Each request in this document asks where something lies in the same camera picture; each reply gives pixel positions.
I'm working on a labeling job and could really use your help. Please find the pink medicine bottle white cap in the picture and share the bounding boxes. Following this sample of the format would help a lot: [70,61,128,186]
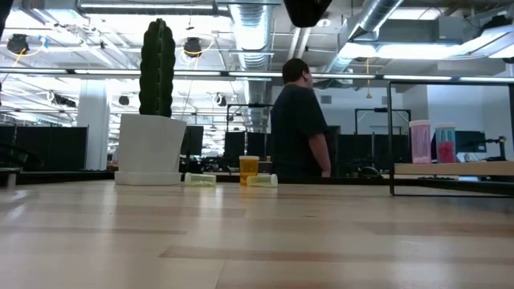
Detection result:
[409,119,433,165]

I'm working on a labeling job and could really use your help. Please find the blue bottle pink capsules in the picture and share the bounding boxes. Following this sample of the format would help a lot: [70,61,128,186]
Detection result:
[432,121,457,165]

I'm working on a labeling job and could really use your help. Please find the large orange medicine bottle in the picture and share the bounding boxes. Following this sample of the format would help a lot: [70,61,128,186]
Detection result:
[239,155,260,187]

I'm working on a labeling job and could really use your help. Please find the small yellow medicine bottle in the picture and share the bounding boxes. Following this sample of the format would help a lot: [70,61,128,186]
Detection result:
[184,172,218,187]
[245,173,279,189]

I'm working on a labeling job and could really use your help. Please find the person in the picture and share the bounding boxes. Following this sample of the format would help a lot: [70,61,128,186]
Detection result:
[269,58,332,179]

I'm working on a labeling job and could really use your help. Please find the long ceiling light strip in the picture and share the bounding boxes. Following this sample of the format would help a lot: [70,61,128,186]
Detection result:
[0,67,514,81]

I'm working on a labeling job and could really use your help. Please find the white pot saucer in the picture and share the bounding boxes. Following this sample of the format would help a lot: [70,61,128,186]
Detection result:
[114,171,183,187]

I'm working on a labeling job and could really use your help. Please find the black ceiling device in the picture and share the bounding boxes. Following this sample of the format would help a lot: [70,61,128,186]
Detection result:
[183,36,202,58]
[6,33,32,56]

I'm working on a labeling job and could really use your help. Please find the green cactus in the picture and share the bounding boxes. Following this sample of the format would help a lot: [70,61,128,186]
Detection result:
[138,18,177,118]

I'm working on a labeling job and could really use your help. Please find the white building column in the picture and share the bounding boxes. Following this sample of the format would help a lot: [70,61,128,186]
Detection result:
[77,79,110,172]

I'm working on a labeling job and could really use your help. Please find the black computer monitor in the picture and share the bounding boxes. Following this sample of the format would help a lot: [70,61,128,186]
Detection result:
[431,129,488,154]

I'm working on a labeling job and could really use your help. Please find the black metal stand frame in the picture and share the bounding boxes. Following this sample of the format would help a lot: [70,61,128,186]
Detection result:
[226,103,274,136]

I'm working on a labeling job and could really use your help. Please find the silver ventilation duct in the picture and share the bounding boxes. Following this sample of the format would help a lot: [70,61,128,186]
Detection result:
[320,0,405,75]
[228,0,282,133]

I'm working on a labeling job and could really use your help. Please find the black partition wall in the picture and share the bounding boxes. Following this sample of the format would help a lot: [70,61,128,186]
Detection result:
[0,125,88,172]
[222,124,413,180]

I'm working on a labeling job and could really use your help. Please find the wooden shelf black frame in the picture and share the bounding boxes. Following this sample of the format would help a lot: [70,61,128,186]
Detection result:
[386,79,514,198]

